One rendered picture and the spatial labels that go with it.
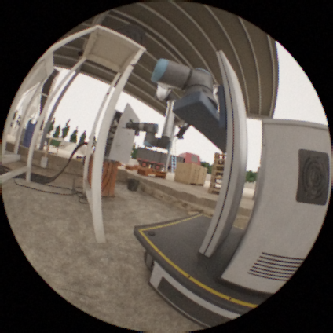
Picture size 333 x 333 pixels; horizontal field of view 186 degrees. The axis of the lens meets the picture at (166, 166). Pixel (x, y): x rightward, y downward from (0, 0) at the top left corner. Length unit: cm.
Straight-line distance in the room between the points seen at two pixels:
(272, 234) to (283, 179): 13
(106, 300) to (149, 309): 20
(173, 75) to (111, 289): 110
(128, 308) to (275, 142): 82
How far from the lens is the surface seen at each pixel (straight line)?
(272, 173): 29
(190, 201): 191
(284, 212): 31
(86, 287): 71
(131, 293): 69
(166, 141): 85
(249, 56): 482
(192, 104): 42
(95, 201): 76
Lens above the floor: 65
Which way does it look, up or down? 3 degrees up
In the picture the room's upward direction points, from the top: 12 degrees clockwise
